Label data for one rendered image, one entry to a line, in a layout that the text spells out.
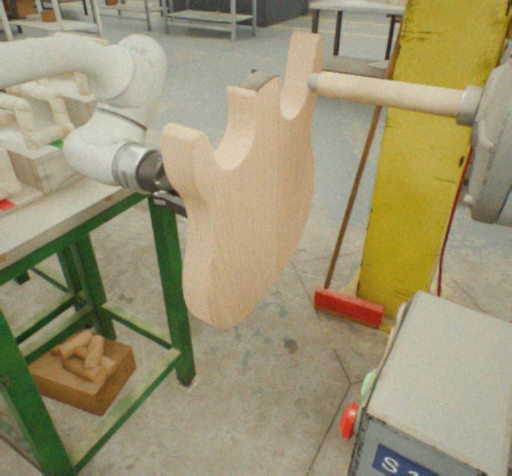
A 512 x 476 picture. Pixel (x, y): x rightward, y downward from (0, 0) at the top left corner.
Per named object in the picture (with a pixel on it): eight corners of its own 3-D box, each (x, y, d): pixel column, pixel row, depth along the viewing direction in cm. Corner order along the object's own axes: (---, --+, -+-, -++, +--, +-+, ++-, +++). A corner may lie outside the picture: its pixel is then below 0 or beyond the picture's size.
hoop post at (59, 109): (76, 135, 102) (66, 95, 97) (65, 139, 100) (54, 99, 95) (67, 132, 103) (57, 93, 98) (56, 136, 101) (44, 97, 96)
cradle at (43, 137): (79, 134, 101) (75, 121, 100) (35, 151, 93) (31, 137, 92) (69, 131, 103) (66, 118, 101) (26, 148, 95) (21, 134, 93)
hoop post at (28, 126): (45, 146, 96) (33, 105, 91) (32, 151, 94) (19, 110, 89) (36, 143, 98) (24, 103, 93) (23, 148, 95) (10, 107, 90)
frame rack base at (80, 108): (145, 148, 118) (135, 86, 108) (102, 169, 107) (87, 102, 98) (79, 129, 130) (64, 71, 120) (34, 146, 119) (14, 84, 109)
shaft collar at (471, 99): (479, 102, 47) (470, 135, 50) (489, 79, 49) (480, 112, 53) (460, 99, 48) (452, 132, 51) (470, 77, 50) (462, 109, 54)
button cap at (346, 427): (380, 430, 48) (386, 408, 46) (368, 461, 45) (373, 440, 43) (348, 413, 49) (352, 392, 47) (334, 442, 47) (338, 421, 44)
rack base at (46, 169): (103, 168, 108) (95, 134, 102) (45, 196, 96) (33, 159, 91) (35, 145, 119) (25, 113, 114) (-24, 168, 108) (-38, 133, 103)
